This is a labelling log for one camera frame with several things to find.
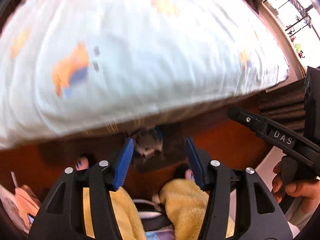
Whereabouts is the blue white wrapper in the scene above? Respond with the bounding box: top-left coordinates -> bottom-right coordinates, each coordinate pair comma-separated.
130,127 -> 163,160

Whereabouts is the dark trash bin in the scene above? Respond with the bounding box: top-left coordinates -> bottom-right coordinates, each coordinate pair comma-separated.
126,122 -> 187,173

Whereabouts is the person's right hand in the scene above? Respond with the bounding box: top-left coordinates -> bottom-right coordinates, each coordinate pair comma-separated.
272,161 -> 320,214

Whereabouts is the yellow fluffy slipper left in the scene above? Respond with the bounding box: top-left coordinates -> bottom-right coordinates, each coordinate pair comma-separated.
82,187 -> 146,239

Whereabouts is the light blue cartoon bedsheet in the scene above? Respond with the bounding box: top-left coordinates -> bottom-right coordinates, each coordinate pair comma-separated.
1,0 -> 289,150

